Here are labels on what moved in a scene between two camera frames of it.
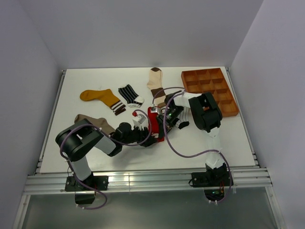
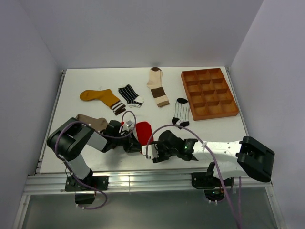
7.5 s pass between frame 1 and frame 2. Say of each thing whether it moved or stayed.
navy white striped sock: stayed
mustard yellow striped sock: stayed
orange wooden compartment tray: stayed
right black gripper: moved
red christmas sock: moved
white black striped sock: stayed
